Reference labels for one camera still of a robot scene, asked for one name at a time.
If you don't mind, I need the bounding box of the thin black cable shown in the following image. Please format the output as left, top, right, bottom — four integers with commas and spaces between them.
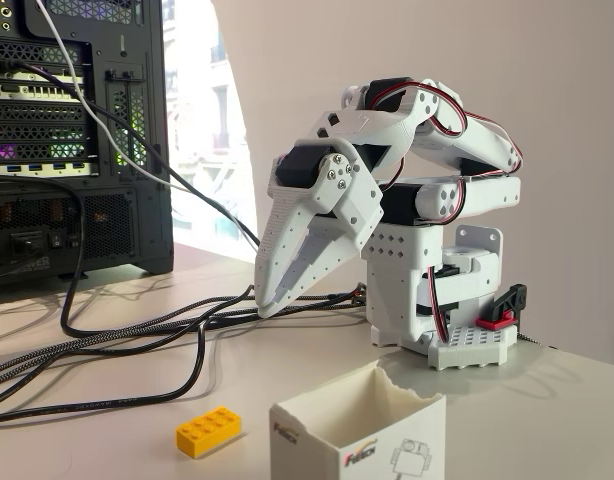
0, 58, 262, 249

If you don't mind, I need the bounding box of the yellow toy brick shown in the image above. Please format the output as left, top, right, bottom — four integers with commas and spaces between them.
175, 405, 243, 459

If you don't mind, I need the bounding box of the thin braided cable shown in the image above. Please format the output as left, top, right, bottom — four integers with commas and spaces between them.
515, 330, 556, 351

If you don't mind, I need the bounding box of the red-black servo wire at base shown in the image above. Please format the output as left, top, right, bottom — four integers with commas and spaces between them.
426, 267, 456, 345

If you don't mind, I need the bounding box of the black computer tower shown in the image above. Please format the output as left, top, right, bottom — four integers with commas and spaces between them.
0, 0, 175, 297

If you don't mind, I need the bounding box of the white cardboard Feetech box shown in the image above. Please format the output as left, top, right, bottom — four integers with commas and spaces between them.
268, 360, 448, 480

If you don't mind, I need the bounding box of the black and red table clamp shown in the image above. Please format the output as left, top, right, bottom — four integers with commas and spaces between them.
475, 283, 530, 329

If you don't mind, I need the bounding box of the black-white braided cable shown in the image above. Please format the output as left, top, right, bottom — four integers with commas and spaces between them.
0, 287, 368, 382

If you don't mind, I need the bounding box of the thin white cable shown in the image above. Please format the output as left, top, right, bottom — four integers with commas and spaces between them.
35, 0, 261, 249

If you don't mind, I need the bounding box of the black cable with print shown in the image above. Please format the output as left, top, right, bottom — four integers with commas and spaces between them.
0, 294, 368, 427

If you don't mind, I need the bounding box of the red-black servo wire along links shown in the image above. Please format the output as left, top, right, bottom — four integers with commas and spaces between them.
369, 79, 524, 224

